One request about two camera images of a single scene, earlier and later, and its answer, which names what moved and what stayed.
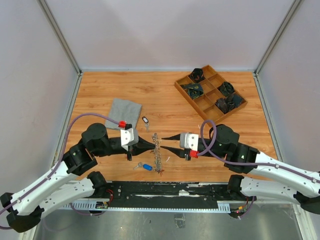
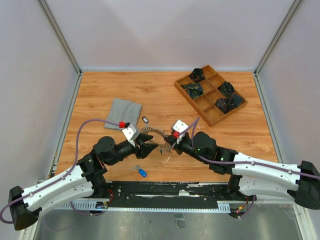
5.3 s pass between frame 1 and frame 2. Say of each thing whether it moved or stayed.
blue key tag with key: moved
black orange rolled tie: stayed
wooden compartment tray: stayed
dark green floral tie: stayed
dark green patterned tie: stayed
